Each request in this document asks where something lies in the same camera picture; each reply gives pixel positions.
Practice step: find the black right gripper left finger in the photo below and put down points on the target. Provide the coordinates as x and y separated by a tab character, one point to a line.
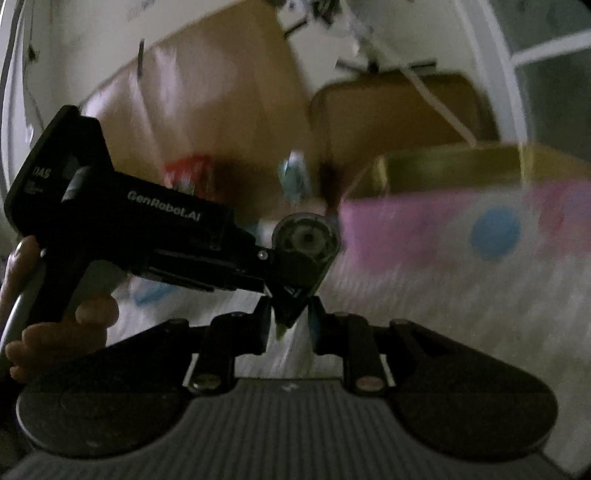
218	344

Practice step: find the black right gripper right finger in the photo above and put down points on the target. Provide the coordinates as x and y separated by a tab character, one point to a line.
362	347

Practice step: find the person's left hand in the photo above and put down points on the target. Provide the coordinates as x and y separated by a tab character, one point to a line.
49	344

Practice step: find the red cereal box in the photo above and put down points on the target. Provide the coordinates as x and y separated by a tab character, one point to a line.
194	175

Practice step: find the pink macaron tin box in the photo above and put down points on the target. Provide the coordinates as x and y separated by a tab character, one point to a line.
464	206

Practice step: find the chevron patterned tablecloth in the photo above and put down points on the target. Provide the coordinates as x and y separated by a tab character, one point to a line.
533	314

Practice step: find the brown cardboard sheet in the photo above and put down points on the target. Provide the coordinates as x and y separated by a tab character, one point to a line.
226	86

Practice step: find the green drink carton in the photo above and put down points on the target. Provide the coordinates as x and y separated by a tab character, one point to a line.
294	178

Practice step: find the brown mesh chair back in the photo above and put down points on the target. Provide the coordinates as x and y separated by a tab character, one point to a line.
357	120

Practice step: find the frosted floral window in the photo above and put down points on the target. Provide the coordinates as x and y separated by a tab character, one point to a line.
533	58

